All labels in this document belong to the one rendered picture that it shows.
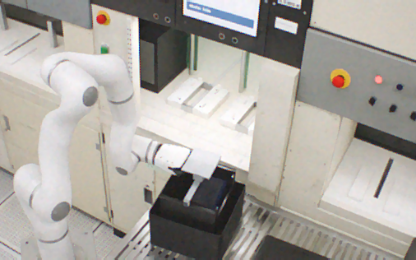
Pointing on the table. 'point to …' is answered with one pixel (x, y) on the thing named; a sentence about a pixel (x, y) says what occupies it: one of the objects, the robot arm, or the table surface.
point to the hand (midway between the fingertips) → (200, 166)
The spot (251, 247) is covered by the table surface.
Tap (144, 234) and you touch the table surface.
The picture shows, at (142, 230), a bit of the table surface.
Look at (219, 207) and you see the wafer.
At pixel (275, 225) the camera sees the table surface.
